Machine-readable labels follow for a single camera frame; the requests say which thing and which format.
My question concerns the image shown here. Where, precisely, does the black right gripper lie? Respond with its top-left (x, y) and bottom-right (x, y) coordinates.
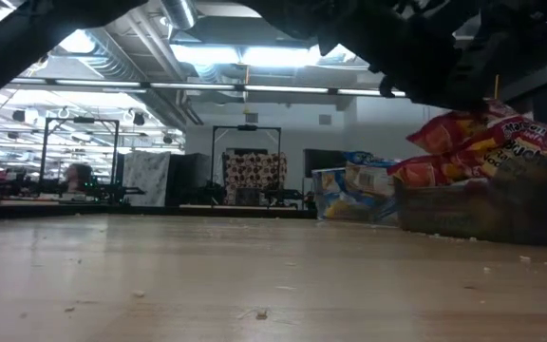
top-left (367, 27), bottom-right (491, 114)

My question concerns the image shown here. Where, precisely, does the black monitor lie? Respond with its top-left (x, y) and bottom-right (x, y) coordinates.
top-left (303, 148), bottom-right (349, 179)

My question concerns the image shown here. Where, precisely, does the smoky grey plastic bin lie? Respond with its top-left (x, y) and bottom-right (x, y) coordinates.
top-left (393, 154), bottom-right (547, 247)

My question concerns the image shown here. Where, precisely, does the blue snack bag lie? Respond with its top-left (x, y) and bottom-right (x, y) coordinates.
top-left (311, 161), bottom-right (401, 225)

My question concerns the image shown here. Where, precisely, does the red patterned cloth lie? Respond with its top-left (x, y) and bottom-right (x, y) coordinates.
top-left (222, 151), bottom-right (289, 192)

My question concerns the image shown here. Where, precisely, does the long ceiling light bar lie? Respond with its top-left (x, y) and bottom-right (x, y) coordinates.
top-left (7, 77), bottom-right (407, 100)

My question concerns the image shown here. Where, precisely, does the black cabinet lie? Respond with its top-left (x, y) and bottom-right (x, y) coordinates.
top-left (166, 152), bottom-right (212, 206)

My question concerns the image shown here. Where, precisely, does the white cover sheet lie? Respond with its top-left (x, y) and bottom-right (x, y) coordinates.
top-left (121, 150), bottom-right (172, 207)

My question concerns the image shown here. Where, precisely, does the black background robot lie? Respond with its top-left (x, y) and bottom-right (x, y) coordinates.
top-left (76, 175), bottom-right (147, 204)

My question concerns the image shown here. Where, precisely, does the person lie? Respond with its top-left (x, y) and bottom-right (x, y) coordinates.
top-left (63, 162), bottom-right (95, 195)

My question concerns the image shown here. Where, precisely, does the long dark bench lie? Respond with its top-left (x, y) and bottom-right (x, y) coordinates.
top-left (0, 198), bottom-right (175, 220)

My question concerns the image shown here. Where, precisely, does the thin yellow hanging cord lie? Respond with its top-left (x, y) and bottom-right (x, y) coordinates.
top-left (242, 64), bottom-right (251, 115)

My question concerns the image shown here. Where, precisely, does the black robot station frame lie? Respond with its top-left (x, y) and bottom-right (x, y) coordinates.
top-left (210, 124), bottom-right (283, 191)
top-left (39, 117), bottom-right (121, 191)

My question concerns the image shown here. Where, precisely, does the round metal air duct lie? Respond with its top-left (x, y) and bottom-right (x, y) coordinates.
top-left (159, 0), bottom-right (199, 30)

